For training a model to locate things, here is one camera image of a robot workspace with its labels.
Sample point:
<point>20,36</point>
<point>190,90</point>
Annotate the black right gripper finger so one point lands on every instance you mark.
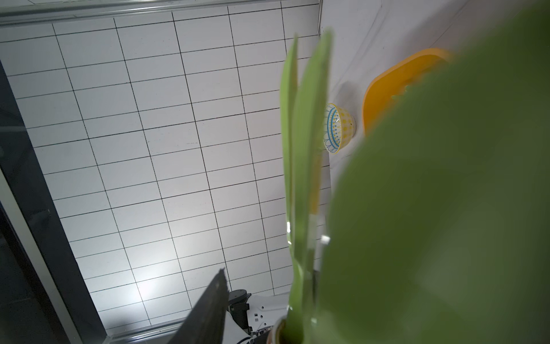
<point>206,322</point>

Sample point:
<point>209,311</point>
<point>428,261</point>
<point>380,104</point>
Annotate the green fork tool wooden handle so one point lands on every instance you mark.
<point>438,230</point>

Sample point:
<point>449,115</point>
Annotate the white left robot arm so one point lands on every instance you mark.
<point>254,319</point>

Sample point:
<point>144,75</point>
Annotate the yellow plastic storage box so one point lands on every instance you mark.
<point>385,88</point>

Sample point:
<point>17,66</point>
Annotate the blue yellow patterned plate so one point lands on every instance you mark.
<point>339,128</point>

